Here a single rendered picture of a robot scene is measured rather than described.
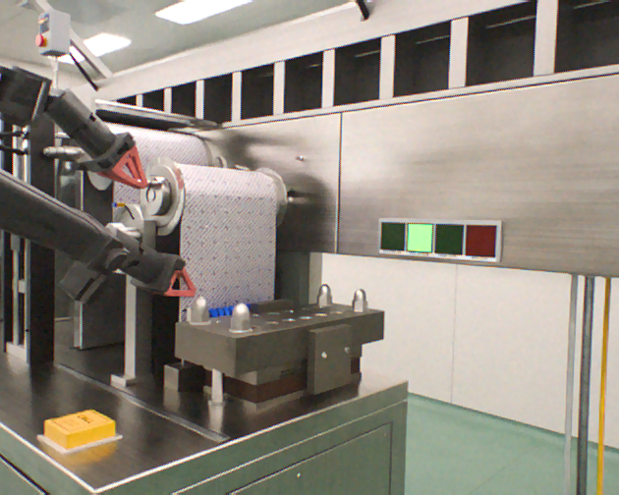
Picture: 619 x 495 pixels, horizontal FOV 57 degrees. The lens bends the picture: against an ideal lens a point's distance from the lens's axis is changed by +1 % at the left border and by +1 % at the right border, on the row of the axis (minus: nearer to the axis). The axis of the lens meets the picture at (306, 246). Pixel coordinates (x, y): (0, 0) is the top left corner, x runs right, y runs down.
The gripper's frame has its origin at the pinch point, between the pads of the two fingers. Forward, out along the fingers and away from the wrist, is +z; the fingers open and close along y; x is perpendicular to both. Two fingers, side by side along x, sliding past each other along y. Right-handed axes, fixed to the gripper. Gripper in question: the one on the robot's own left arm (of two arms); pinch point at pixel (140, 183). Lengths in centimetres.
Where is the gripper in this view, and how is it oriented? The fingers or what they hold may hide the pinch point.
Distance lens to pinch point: 107.5
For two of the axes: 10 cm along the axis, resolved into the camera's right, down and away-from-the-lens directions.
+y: 7.3, 0.4, -6.8
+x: 4.5, -7.8, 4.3
